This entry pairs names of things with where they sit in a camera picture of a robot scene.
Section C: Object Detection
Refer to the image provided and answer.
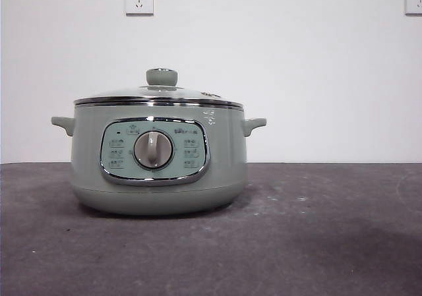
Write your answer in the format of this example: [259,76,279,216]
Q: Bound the glass lid with green knob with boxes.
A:
[73,67,244,107]

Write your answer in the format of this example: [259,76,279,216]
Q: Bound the pale green electric cooking pot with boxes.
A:
[50,101,268,216]

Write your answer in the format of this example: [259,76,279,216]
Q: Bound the white wall socket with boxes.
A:
[404,0,422,16]
[125,0,155,16]

